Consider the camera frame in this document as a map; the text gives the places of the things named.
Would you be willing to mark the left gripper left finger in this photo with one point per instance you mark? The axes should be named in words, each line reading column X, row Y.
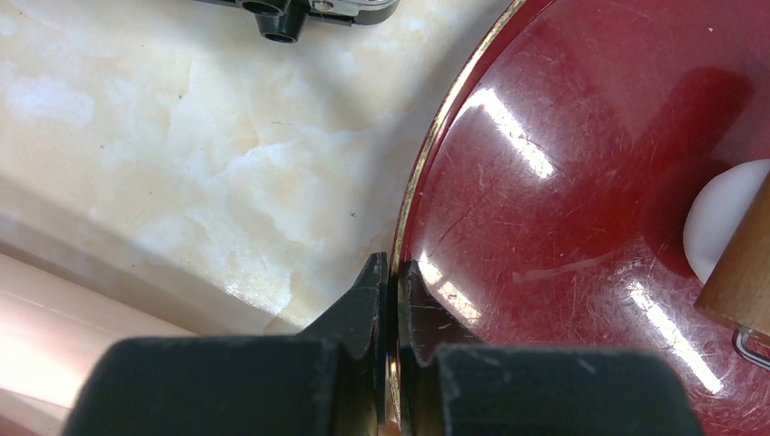
column 328, row 379

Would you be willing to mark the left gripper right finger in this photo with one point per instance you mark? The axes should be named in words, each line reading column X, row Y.
column 453, row 383

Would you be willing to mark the round red tray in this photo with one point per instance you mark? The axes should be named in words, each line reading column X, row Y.
column 548, row 201

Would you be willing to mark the wooden double-ended roller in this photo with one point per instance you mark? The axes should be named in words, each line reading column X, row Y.
column 736, row 294

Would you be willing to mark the white dough ball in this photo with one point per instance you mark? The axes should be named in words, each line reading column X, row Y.
column 716, row 212

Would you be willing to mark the pink plastic cylinder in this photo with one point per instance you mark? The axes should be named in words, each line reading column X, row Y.
column 52, row 334

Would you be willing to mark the black case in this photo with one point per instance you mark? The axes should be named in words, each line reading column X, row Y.
column 282, row 21

